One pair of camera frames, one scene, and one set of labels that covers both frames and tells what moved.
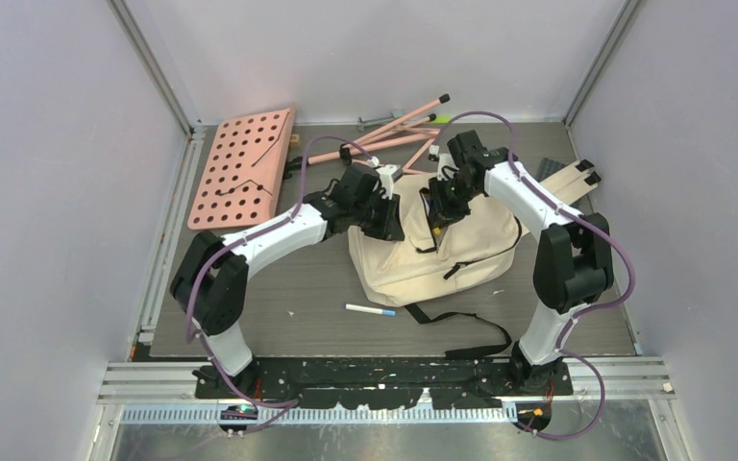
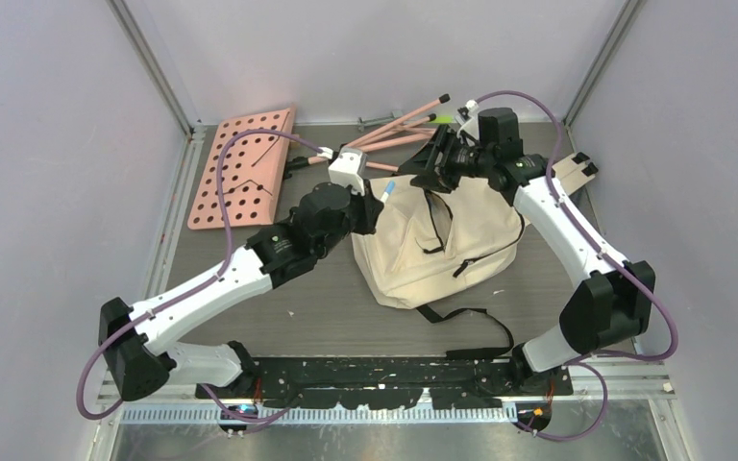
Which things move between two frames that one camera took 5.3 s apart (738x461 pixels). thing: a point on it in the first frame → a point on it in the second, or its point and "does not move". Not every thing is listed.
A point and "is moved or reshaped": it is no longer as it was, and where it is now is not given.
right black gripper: (439, 211) → (439, 178)
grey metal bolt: (394, 115) does not move
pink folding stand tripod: (405, 130) does not move
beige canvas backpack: (475, 253) is moved or reshaped
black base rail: (460, 383) does not move
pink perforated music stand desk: (242, 179) does not move
